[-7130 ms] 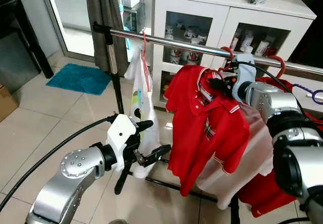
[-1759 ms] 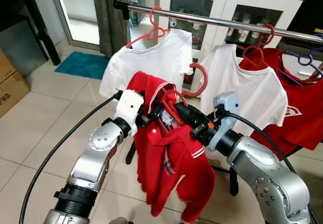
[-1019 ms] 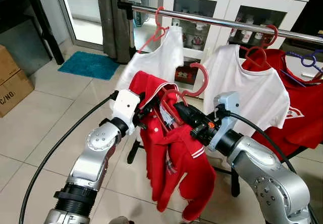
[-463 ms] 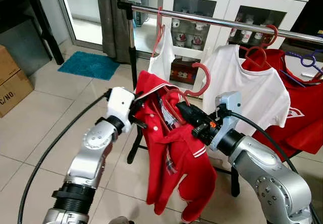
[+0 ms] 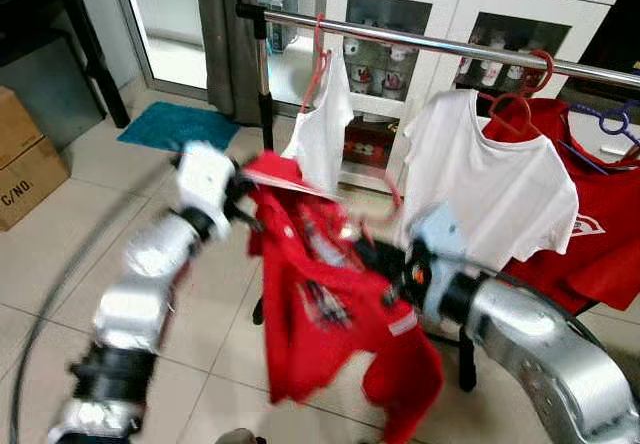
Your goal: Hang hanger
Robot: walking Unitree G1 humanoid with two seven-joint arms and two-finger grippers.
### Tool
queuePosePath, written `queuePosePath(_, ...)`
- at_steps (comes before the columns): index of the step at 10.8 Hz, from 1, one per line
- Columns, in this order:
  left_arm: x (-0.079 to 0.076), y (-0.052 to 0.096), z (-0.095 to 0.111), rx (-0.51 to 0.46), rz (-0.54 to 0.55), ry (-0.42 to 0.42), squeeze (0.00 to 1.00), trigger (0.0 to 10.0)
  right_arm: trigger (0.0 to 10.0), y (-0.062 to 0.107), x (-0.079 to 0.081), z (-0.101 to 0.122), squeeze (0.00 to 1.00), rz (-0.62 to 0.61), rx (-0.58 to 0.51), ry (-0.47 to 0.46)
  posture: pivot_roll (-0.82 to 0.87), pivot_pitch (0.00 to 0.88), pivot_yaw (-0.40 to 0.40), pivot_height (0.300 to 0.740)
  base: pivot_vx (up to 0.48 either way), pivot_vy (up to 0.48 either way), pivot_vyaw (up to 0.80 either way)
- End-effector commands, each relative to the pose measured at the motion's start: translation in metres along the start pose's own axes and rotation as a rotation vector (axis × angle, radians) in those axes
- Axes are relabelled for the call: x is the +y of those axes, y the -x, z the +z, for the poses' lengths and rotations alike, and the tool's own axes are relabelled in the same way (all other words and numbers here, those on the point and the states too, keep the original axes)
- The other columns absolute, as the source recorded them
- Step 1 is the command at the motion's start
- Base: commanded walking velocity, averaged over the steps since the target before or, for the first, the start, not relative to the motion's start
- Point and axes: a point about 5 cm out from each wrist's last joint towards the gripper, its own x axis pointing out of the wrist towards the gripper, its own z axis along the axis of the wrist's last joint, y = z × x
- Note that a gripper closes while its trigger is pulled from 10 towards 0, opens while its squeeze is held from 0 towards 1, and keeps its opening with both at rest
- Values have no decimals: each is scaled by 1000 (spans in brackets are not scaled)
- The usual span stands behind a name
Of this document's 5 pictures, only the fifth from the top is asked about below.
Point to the red T-shirt with graphic print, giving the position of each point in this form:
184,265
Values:
320,314

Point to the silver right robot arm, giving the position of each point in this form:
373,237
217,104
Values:
540,354

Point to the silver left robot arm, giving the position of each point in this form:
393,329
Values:
130,314

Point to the purple clothes hanger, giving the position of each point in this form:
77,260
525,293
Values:
607,119

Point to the teal floor mat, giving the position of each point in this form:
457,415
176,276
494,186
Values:
175,126

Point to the white T-shirt with cartoon print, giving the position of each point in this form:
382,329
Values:
322,139

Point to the plain white T-shirt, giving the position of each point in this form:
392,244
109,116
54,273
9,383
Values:
490,194

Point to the grey curtain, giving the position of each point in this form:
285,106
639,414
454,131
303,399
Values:
225,34

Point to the red T-shirt with white logo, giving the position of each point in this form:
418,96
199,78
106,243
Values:
590,264

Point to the printed cardboard box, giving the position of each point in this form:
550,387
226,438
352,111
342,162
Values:
25,164

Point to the black side table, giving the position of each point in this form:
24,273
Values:
40,4

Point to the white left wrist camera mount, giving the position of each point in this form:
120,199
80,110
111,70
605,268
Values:
203,179

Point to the light grey right wrist camera mount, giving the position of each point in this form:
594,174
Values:
437,229

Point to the black rack post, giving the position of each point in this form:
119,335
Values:
265,94

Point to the metal clothes rail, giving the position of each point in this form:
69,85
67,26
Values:
430,44

